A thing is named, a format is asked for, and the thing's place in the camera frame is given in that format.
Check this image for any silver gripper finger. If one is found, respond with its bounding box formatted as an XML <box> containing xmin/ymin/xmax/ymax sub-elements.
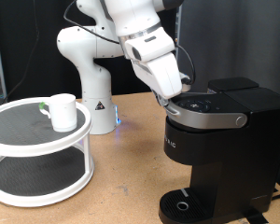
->
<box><xmin>154</xmin><ymin>91</ymin><xmax>172</xmax><ymax>108</ymax></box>

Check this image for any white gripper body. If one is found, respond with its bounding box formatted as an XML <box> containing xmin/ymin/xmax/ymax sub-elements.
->
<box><xmin>124</xmin><ymin>26</ymin><xmax>185</xmax><ymax>101</ymax></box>

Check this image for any white mug with green tape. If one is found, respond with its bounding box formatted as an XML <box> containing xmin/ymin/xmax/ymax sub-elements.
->
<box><xmin>38</xmin><ymin>92</ymin><xmax>78</xmax><ymax>133</ymax></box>

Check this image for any black Keurig coffee machine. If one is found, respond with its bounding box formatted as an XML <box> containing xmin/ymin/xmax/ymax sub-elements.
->
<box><xmin>159</xmin><ymin>77</ymin><xmax>280</xmax><ymax>224</ymax></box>

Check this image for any dark grey partition panel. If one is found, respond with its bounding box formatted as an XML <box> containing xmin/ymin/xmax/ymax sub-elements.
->
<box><xmin>174</xmin><ymin>0</ymin><xmax>280</xmax><ymax>194</ymax></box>

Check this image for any white two-tier turntable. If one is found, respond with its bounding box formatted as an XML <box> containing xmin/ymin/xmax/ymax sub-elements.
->
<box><xmin>0</xmin><ymin>96</ymin><xmax>95</xmax><ymax>208</ymax></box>

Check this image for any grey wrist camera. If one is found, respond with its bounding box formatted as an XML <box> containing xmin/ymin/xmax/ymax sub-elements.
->
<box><xmin>178</xmin><ymin>71</ymin><xmax>192</xmax><ymax>93</ymax></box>

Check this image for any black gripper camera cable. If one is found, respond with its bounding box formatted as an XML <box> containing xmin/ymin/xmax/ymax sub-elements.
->
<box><xmin>63</xmin><ymin>0</ymin><xmax>197</xmax><ymax>86</ymax></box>

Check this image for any thin black hanging cable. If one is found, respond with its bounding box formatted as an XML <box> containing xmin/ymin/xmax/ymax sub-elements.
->
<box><xmin>6</xmin><ymin>0</ymin><xmax>41</xmax><ymax>101</ymax></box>

